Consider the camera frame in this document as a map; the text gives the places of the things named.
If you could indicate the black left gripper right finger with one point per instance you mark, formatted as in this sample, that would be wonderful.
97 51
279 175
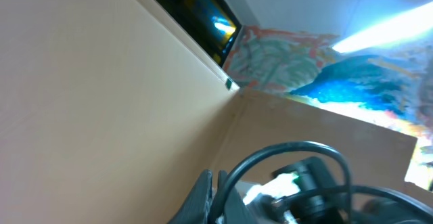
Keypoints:
235 211

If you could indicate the colourful painted wall mural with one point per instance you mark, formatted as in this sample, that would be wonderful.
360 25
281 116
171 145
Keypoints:
389 86

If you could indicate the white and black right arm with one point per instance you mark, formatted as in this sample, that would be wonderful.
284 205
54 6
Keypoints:
299 193

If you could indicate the dark framed wall screen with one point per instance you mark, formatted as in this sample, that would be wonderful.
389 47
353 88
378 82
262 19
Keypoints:
211 24

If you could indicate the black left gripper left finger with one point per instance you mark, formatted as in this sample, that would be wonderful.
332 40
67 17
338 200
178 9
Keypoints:
195 208

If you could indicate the bright ceiling light strip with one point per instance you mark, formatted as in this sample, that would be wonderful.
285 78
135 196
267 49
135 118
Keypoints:
404 26

